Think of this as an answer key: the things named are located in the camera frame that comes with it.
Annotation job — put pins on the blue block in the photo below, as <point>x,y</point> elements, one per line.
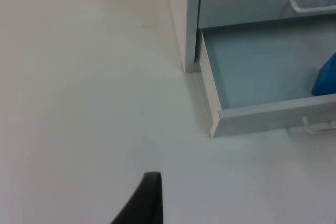
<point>326,77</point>

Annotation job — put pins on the grey chest of drawers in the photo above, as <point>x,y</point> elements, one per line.
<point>236,1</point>

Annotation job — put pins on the grey drawer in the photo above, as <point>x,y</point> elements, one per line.
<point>252,77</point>

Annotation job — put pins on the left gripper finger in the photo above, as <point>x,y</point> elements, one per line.
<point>147,203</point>

